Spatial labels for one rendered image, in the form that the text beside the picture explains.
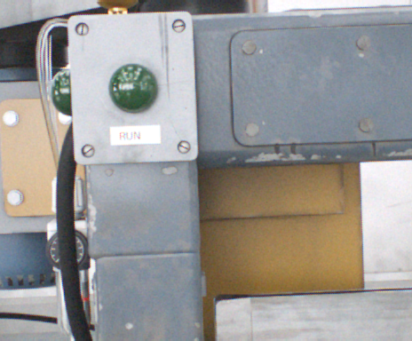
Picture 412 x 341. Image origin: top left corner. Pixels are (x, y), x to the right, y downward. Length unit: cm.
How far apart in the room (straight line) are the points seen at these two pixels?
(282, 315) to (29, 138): 36
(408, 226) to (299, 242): 508
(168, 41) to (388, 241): 544
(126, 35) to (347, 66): 15
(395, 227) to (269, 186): 512
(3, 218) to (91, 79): 47
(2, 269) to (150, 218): 47
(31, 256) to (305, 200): 34
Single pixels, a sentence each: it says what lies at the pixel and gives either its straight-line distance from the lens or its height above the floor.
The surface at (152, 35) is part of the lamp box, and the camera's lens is 56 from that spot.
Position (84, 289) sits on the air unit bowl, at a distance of 84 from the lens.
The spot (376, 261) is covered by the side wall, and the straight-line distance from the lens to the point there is 597.
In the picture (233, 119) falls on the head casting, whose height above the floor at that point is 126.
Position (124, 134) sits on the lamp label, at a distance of 56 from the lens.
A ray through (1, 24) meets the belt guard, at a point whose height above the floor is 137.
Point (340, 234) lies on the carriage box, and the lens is 92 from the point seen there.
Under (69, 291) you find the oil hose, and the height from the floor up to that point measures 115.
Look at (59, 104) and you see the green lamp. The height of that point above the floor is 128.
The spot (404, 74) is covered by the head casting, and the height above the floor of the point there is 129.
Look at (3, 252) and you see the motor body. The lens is 105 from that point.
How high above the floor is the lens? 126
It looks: 3 degrees down
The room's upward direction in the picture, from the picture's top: 2 degrees counter-clockwise
